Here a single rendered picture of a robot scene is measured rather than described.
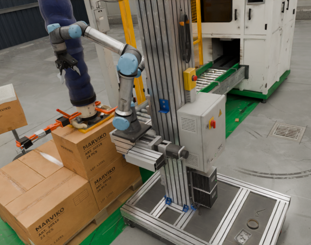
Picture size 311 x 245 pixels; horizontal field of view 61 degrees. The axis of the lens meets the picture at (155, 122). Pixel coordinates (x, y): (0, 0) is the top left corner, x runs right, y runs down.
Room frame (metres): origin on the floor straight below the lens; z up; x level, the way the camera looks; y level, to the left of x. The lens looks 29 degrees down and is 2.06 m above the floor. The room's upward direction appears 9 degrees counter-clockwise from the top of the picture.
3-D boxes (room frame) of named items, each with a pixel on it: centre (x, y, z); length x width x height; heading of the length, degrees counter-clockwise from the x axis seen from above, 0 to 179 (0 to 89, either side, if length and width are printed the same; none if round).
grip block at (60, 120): (2.02, 0.77, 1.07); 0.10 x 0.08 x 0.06; 45
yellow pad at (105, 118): (2.13, 0.53, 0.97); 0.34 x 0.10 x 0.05; 135
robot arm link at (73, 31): (1.70, 0.41, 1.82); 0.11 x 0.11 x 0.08; 76
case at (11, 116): (3.19, 1.90, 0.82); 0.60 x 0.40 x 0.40; 26
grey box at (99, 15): (3.63, 0.48, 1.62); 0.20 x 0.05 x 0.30; 136
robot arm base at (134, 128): (1.76, 0.19, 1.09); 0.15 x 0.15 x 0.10
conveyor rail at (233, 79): (3.08, -0.71, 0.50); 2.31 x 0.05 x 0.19; 136
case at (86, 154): (2.19, 0.60, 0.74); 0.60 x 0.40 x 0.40; 136
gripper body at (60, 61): (1.71, 0.52, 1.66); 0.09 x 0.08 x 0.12; 50
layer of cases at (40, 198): (2.18, 1.02, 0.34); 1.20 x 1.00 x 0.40; 136
